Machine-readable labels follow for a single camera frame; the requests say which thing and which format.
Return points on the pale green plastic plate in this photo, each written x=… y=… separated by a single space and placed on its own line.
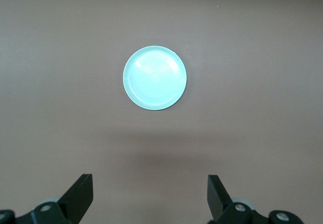
x=155 y=78

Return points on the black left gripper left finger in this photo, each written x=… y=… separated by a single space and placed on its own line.
x=73 y=203

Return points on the brown table cover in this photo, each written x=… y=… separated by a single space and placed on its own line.
x=50 y=57

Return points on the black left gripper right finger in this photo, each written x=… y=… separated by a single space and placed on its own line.
x=222 y=206

